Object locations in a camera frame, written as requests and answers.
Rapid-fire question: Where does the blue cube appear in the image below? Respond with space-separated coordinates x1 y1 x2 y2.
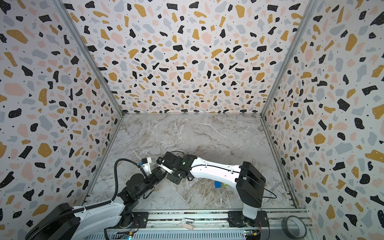
214 181 222 189

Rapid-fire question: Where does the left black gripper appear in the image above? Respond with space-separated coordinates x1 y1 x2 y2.
135 166 167 200

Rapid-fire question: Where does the pink white tag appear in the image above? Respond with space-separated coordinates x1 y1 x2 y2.
181 218 195 231

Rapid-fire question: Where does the black tape roll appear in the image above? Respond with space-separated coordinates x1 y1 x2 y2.
282 216 308 240

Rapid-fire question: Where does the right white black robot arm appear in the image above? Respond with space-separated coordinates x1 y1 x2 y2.
156 152 266 228

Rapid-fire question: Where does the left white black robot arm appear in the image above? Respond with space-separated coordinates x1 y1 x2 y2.
25 168 167 240

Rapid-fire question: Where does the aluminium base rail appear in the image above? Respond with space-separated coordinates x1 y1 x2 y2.
59 209 316 240

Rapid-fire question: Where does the black corrugated cable conduit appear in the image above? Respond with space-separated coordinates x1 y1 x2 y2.
25 158 148 240

